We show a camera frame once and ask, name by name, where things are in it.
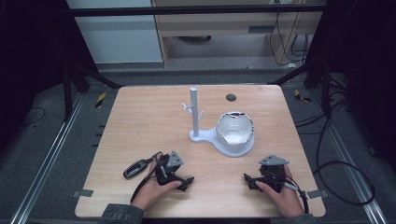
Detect black horizontal frame bar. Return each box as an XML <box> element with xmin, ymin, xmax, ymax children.
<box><xmin>69</xmin><ymin>4</ymin><xmax>329</xmax><ymax>18</ymax></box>

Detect light wooden desk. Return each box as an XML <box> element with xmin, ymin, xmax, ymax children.
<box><xmin>150</xmin><ymin>0</ymin><xmax>329</xmax><ymax>68</ymax></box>

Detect black car key fob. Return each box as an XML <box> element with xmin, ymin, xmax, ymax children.
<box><xmin>122</xmin><ymin>151</ymin><xmax>163</xmax><ymax>180</ymax></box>

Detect grey tape piece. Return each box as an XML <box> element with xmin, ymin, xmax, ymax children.
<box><xmin>306</xmin><ymin>189</ymin><xmax>330</xmax><ymax>200</ymax></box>
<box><xmin>71</xmin><ymin>189</ymin><xmax>94</xmax><ymax>199</ymax></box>

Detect thin black floor cable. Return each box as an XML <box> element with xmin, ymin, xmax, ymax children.
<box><xmin>18</xmin><ymin>105</ymin><xmax>48</xmax><ymax>128</ymax></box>

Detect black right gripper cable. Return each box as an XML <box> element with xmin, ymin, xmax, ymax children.
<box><xmin>281</xmin><ymin>174</ymin><xmax>311</xmax><ymax>215</ymax></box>

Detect black hanging cables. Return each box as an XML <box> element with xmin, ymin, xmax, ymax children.
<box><xmin>268</xmin><ymin>11</ymin><xmax>310</xmax><ymax>68</ymax></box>

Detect white bowl with dark rim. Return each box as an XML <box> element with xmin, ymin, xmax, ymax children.
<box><xmin>215</xmin><ymin>111</ymin><xmax>255</xmax><ymax>147</ymax></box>

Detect aluminium floor rail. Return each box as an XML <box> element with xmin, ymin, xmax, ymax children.
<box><xmin>309</xmin><ymin>89</ymin><xmax>389</xmax><ymax>224</ymax></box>
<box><xmin>8</xmin><ymin>92</ymin><xmax>87</xmax><ymax>224</ymax></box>

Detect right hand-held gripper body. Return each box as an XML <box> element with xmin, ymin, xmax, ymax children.
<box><xmin>256</xmin><ymin>154</ymin><xmax>290</xmax><ymax>192</ymax></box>

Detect white pole stand with base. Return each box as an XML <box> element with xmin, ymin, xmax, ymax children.
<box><xmin>181</xmin><ymin>87</ymin><xmax>256</xmax><ymax>158</ymax></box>

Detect white cabinet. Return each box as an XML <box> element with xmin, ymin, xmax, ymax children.
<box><xmin>66</xmin><ymin>0</ymin><xmax>164</xmax><ymax>65</ymax></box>

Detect yellow black striped tape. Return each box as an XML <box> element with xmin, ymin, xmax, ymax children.
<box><xmin>94</xmin><ymin>91</ymin><xmax>107</xmax><ymax>109</ymax></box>
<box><xmin>293</xmin><ymin>89</ymin><xmax>313</xmax><ymax>104</ymax></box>

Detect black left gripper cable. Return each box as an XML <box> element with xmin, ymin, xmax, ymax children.
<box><xmin>130</xmin><ymin>161</ymin><xmax>160</xmax><ymax>205</ymax></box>

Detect person's left hand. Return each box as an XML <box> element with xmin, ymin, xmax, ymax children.
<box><xmin>132</xmin><ymin>161</ymin><xmax>183</xmax><ymax>212</ymax></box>

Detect person's right hand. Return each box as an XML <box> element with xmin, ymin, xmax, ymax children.
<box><xmin>255</xmin><ymin>164</ymin><xmax>305</xmax><ymax>218</ymax></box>

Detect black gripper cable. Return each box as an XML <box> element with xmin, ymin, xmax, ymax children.
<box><xmin>281</xmin><ymin>174</ymin><xmax>311</xmax><ymax>215</ymax></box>
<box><xmin>130</xmin><ymin>161</ymin><xmax>160</xmax><ymax>205</ymax></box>

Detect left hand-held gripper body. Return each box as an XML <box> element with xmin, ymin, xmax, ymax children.
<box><xmin>154</xmin><ymin>150</ymin><xmax>185</xmax><ymax>188</ymax></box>

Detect black metal stand legs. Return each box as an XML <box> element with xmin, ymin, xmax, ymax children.
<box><xmin>266</xmin><ymin>58</ymin><xmax>333</xmax><ymax>119</ymax></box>
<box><xmin>60</xmin><ymin>58</ymin><xmax>124</xmax><ymax>123</ymax></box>

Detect black looped floor cable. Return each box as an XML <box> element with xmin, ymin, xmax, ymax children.
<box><xmin>293</xmin><ymin>71</ymin><xmax>376</xmax><ymax>207</ymax></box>

